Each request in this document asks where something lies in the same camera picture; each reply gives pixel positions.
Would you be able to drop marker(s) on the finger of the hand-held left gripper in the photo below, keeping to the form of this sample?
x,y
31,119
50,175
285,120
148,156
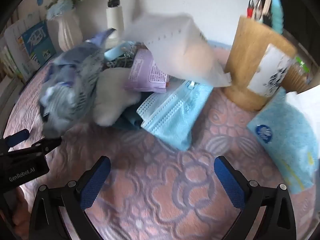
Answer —
x,y
48,145
17,135

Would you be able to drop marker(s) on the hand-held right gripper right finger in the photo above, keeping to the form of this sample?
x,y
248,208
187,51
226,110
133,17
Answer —
x,y
230,183

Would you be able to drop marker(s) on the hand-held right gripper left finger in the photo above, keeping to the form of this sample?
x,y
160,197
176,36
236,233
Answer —
x,y
96,182

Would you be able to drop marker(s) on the blue grey printed cloth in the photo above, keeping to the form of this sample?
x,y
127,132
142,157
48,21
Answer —
x,y
70,85

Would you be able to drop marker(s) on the blue face mask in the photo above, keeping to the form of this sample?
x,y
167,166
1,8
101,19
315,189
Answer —
x,y
160,105
175,135

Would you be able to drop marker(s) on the white fluffy cloth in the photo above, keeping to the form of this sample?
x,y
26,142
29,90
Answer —
x,y
112,100

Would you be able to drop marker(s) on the purple packet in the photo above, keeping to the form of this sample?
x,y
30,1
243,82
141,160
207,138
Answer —
x,y
142,72

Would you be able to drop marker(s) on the white plastic bag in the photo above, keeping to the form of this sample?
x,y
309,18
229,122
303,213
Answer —
x,y
185,50

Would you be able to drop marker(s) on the person's left hand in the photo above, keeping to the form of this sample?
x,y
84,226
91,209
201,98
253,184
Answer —
x,y
18,212

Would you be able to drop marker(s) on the pink patterned blanket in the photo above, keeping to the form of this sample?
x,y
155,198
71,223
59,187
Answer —
x,y
155,180

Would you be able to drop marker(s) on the blue tissue pack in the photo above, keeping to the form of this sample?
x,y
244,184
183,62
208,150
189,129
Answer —
x,y
282,140

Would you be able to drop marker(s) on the stack of thin books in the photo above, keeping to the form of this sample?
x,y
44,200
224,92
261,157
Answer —
x,y
10,62

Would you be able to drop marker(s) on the blue cover workbook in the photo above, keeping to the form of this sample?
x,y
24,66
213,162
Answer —
x,y
37,43

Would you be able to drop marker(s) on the white cover book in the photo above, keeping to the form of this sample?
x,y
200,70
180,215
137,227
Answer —
x,y
13,33

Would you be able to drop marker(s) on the white ribbed vase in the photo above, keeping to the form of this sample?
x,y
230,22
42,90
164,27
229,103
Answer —
x,y
67,32

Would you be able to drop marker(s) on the bamboo pen holder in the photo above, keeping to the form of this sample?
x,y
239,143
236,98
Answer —
x,y
250,55

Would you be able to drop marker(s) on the blue white artificial flowers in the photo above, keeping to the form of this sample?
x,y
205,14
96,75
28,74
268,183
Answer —
x,y
61,5

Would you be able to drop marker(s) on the white desk lamp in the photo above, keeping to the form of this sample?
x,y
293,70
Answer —
x,y
115,17

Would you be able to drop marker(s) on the red pen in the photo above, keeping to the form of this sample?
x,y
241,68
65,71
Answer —
x,y
250,8

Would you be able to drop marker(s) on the white pen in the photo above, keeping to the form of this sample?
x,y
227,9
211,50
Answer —
x,y
257,9

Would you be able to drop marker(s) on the teal ribbed tool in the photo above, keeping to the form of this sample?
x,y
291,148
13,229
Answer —
x,y
277,13

